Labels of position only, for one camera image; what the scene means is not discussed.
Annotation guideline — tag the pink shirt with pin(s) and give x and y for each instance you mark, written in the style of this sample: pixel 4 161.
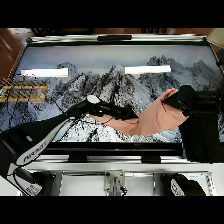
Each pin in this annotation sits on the pink shirt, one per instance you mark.
pixel 155 120

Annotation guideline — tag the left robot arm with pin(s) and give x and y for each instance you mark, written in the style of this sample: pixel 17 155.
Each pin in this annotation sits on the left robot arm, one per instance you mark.
pixel 36 138

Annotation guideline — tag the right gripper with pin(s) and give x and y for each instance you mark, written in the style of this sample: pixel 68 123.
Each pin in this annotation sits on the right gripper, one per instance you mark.
pixel 182 98

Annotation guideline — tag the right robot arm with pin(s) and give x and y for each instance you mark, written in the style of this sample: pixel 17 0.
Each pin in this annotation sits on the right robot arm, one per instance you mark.
pixel 203 136

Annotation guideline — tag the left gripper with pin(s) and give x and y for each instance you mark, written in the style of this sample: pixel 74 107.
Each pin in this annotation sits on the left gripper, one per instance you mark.
pixel 121 112

